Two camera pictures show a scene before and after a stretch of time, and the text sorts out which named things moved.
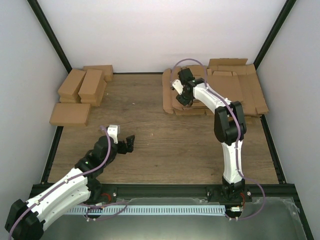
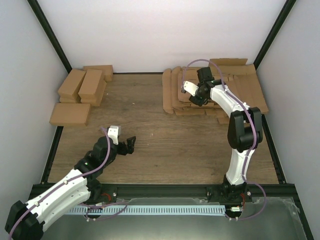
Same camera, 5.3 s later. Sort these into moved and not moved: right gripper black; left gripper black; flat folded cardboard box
Moved: right gripper black
Not moved: flat folded cardboard box; left gripper black
